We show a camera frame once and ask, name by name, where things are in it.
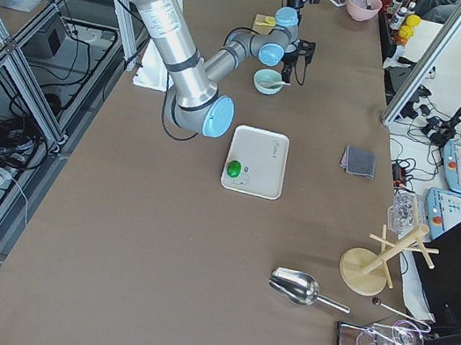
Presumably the white ceramic spoon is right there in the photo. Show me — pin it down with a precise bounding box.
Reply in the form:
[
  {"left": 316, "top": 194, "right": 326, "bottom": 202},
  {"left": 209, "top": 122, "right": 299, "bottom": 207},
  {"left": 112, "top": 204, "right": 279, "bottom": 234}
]
[{"left": 259, "top": 81, "right": 289, "bottom": 89}]

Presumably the light green bowl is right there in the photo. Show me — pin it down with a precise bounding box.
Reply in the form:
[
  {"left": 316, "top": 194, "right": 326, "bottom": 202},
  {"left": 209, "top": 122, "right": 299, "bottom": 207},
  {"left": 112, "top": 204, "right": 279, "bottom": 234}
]
[{"left": 252, "top": 69, "right": 282, "bottom": 95}]

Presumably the pink bowl with ice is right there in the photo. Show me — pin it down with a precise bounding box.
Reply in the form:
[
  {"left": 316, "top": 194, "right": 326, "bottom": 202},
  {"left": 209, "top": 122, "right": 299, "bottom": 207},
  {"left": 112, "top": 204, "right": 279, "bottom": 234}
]
[{"left": 346, "top": 0, "right": 383, "bottom": 22}]

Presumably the yellow lemon wedge strip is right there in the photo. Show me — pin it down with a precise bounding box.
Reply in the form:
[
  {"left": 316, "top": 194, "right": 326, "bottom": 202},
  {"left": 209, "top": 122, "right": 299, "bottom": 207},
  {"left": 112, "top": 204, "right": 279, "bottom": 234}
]
[{"left": 256, "top": 15, "right": 276, "bottom": 26}]

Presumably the wooden cutting board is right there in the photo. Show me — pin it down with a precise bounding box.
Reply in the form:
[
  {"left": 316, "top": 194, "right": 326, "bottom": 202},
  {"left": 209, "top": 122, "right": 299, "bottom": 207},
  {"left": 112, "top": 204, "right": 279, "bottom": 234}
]
[{"left": 252, "top": 14, "right": 276, "bottom": 35}]

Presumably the white rectangular tray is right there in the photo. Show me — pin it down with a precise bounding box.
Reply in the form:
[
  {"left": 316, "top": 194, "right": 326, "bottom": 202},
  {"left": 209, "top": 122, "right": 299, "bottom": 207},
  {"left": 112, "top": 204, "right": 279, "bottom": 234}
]
[{"left": 220, "top": 125, "right": 289, "bottom": 200}]

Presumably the bottle with dark label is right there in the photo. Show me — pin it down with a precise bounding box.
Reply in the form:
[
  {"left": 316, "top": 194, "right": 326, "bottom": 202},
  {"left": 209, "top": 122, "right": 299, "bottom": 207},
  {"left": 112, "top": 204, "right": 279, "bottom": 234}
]
[{"left": 390, "top": 6, "right": 407, "bottom": 31}]

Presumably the dark grey folded cloth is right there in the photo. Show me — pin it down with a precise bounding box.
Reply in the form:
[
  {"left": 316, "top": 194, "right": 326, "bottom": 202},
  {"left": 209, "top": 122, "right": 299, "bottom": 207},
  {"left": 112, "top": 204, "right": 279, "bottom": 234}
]
[{"left": 340, "top": 145, "right": 377, "bottom": 179}]

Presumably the yellow lemon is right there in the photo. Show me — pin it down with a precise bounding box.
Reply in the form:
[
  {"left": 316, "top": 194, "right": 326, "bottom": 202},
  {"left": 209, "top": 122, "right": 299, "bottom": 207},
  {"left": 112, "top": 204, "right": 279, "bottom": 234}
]
[{"left": 403, "top": 14, "right": 421, "bottom": 28}]

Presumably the clear plastic container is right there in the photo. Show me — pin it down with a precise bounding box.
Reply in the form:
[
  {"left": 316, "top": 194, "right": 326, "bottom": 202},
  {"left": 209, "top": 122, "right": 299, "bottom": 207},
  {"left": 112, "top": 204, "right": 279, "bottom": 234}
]
[{"left": 387, "top": 191, "right": 426, "bottom": 236}]

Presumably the wooden mug tree stand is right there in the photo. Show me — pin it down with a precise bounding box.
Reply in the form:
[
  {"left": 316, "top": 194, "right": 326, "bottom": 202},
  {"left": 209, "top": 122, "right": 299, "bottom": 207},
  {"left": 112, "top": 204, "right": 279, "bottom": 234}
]
[{"left": 334, "top": 188, "right": 448, "bottom": 307}]

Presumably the steel metal scoop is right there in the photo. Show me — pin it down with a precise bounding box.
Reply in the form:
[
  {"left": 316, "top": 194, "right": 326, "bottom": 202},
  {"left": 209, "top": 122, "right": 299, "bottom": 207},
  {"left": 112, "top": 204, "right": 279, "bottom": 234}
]
[{"left": 268, "top": 267, "right": 351, "bottom": 314}]

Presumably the wine glass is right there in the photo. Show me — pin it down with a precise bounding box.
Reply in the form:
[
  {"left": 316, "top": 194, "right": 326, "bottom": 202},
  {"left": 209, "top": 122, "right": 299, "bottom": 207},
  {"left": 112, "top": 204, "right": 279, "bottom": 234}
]
[{"left": 355, "top": 319, "right": 424, "bottom": 345}]

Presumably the aluminium frame post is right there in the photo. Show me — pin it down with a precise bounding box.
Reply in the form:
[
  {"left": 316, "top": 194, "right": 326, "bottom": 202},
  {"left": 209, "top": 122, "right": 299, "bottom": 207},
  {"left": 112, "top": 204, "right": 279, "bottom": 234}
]
[{"left": 380, "top": 0, "right": 461, "bottom": 128}]

